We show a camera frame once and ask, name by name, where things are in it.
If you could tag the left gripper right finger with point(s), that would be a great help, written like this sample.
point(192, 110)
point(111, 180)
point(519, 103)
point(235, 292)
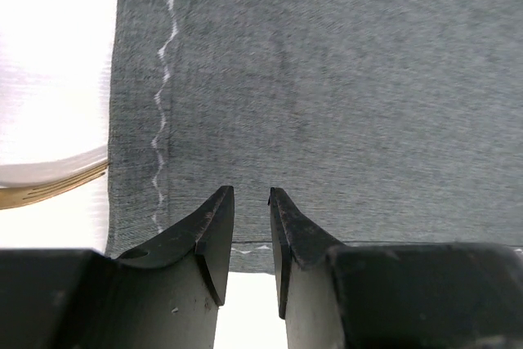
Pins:
point(446, 295)

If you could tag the grey cloth napkin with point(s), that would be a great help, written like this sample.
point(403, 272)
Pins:
point(384, 120)

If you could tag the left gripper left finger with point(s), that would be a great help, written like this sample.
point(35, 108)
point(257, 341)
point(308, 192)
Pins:
point(164, 293)

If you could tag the gold fork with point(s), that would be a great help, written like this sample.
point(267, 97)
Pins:
point(20, 196)

